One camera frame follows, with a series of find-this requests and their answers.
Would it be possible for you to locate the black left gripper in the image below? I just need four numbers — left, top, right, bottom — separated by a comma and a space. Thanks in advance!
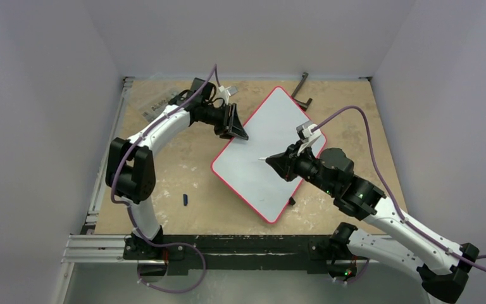
200, 103, 248, 142

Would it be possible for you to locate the red-framed whiteboard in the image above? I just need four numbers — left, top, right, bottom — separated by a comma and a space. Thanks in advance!
211, 86, 310, 224

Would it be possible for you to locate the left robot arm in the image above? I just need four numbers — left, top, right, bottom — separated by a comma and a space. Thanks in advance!
105, 78, 249, 259

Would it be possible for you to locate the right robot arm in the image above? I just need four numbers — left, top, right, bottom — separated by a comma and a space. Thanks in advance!
265, 144, 479, 303

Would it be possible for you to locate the clear plastic screw box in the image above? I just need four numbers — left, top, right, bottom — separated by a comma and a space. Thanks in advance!
128, 80, 182, 123

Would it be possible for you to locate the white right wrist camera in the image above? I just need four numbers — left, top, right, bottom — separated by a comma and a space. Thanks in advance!
296, 120, 322, 155

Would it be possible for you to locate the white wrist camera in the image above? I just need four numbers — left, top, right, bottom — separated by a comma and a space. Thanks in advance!
217, 85, 238, 105
296, 120, 322, 155

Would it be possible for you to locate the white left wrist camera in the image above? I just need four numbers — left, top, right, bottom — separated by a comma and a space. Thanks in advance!
217, 85, 238, 105

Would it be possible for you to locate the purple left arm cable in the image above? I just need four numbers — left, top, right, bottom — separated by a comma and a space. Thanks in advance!
109, 63, 220, 253

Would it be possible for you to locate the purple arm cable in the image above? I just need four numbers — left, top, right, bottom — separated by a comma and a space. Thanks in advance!
312, 105, 486, 278
109, 63, 220, 253

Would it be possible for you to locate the dark metal L bracket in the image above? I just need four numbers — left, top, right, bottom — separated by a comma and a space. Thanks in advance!
290, 72, 313, 113

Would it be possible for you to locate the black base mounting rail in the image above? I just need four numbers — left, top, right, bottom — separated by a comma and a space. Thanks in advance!
123, 234, 354, 276

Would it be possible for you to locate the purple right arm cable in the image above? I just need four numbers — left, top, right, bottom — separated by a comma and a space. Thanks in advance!
312, 105, 486, 278

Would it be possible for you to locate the aluminium frame rail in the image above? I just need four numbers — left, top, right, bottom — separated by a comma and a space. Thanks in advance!
61, 234, 165, 265

